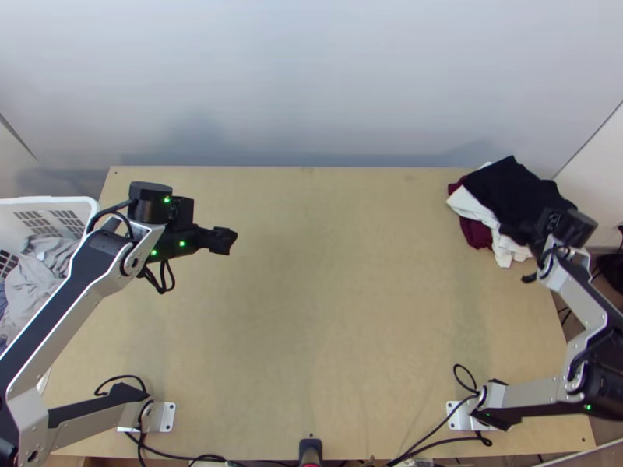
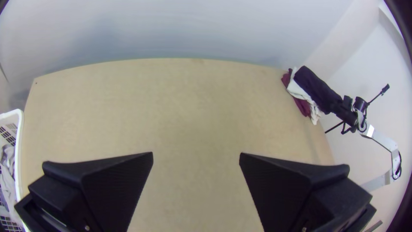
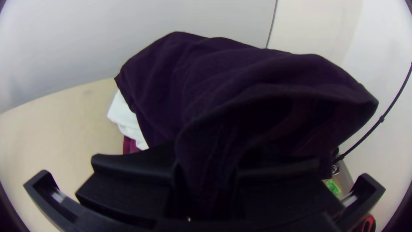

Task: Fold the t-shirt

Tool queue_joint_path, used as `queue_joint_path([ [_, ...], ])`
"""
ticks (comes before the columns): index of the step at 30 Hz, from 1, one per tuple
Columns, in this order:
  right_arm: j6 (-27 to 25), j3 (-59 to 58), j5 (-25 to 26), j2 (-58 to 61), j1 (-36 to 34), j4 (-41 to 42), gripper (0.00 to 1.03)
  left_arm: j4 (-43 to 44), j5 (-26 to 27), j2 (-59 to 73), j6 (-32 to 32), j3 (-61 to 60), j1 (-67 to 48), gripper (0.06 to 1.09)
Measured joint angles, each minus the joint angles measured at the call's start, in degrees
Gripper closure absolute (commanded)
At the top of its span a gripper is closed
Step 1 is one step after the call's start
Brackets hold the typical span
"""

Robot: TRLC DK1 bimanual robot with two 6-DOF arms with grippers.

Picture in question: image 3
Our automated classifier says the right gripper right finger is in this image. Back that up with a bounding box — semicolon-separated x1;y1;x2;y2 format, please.
234;157;345;228

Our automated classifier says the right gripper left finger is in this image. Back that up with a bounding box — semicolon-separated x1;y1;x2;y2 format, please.
75;141;179;228

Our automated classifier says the black t-shirt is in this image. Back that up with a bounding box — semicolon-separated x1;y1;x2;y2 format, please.
114;31;379;223

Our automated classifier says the pile of folded clothes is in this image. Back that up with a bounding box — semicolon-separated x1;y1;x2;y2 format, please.
106;89;151;155

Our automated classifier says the black cable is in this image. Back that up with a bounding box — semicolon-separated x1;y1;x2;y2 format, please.
332;61;412;163

